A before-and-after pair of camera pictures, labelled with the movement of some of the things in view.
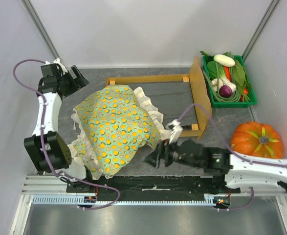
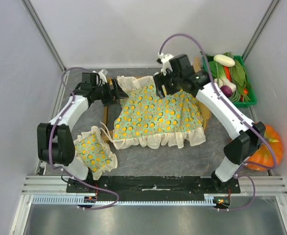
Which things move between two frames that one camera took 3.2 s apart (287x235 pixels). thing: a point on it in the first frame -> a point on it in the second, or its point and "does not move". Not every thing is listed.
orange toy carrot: x=227 y=71 does not move
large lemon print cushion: x=117 y=127 -> x=146 y=119
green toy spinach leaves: x=239 y=75 does not move
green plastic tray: x=216 y=103 does not move
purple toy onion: x=226 y=91 does not move
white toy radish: x=224 y=60 does not move
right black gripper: x=165 y=153 -> x=165 y=82
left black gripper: x=80 y=81 -> x=116 y=93
